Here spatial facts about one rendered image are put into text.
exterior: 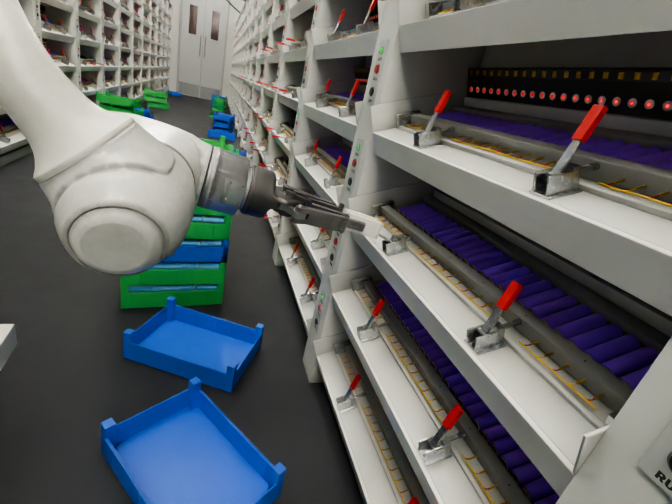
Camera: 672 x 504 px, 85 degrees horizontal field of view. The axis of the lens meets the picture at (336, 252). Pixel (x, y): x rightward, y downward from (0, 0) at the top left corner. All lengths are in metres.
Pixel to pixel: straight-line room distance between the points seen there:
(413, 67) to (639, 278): 0.59
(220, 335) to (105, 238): 0.86
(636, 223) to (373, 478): 0.61
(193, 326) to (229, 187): 0.74
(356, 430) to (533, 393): 0.48
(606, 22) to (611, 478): 0.38
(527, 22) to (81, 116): 0.46
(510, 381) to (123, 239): 0.41
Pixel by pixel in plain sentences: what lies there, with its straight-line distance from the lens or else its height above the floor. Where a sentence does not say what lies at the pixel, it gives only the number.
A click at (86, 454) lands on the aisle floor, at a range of 0.94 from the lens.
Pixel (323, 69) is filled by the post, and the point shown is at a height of 0.80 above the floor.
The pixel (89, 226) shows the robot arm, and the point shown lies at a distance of 0.35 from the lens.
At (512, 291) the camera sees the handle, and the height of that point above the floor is 0.57.
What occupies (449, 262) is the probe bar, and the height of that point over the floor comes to 0.53.
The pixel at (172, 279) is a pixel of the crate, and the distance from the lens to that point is 1.26.
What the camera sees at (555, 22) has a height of 0.84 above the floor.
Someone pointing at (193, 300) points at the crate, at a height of 0.02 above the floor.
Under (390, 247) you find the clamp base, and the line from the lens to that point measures 0.67.
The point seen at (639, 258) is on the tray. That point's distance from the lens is 0.36.
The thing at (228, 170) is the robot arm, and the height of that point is 0.60.
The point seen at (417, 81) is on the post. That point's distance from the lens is 0.83.
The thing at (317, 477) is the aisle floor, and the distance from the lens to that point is 0.90.
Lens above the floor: 0.72
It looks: 22 degrees down
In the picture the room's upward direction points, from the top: 14 degrees clockwise
